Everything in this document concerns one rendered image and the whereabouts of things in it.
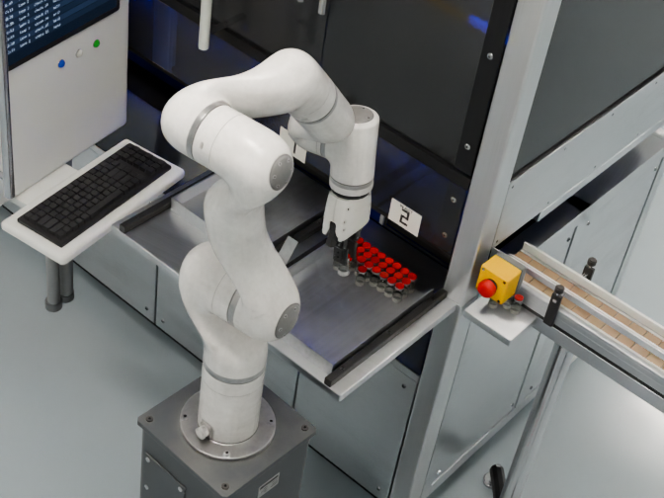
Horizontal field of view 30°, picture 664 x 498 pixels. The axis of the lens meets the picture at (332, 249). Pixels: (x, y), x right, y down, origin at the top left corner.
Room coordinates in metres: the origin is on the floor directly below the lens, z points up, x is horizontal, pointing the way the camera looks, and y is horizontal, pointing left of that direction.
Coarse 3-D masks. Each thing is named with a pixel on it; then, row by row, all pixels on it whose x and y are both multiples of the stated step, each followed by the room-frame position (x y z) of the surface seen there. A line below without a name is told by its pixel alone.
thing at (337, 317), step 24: (312, 264) 2.08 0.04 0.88; (312, 288) 2.00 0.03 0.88; (336, 288) 2.02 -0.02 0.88; (360, 288) 2.03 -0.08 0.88; (312, 312) 1.93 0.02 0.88; (336, 312) 1.94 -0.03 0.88; (360, 312) 1.95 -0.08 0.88; (384, 312) 1.96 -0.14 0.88; (408, 312) 1.96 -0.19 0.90; (288, 336) 1.82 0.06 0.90; (312, 336) 1.85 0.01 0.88; (336, 336) 1.87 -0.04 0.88; (360, 336) 1.88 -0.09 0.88; (312, 360) 1.78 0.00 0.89; (336, 360) 1.80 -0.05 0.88
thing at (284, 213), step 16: (304, 176) 2.39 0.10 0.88; (192, 192) 2.24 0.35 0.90; (288, 192) 2.32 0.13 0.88; (304, 192) 2.33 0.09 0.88; (320, 192) 2.34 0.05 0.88; (176, 208) 2.18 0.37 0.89; (192, 208) 2.20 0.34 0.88; (272, 208) 2.25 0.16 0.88; (288, 208) 2.26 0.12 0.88; (304, 208) 2.27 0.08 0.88; (320, 208) 2.28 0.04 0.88; (272, 224) 2.19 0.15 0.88; (288, 224) 2.20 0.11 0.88; (304, 224) 2.19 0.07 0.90; (272, 240) 2.14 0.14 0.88
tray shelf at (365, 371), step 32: (160, 224) 2.13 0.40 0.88; (192, 224) 2.15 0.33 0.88; (160, 256) 2.02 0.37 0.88; (416, 256) 2.17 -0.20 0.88; (416, 288) 2.06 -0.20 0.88; (416, 320) 1.96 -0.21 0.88; (288, 352) 1.80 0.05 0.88; (384, 352) 1.85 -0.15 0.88; (320, 384) 1.73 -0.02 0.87; (352, 384) 1.74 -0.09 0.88
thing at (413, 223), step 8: (392, 200) 2.15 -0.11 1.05; (392, 208) 2.15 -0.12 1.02; (400, 208) 2.14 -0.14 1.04; (408, 208) 2.13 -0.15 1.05; (392, 216) 2.15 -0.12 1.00; (416, 216) 2.12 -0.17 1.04; (400, 224) 2.14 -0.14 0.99; (408, 224) 2.12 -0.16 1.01; (416, 224) 2.11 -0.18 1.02; (416, 232) 2.11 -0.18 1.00
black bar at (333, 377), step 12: (432, 300) 2.01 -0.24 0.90; (420, 312) 1.96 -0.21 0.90; (396, 324) 1.91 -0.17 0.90; (408, 324) 1.93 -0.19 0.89; (384, 336) 1.87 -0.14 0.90; (372, 348) 1.83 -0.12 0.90; (348, 360) 1.79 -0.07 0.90; (360, 360) 1.79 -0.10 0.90; (336, 372) 1.75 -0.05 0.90; (348, 372) 1.76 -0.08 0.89
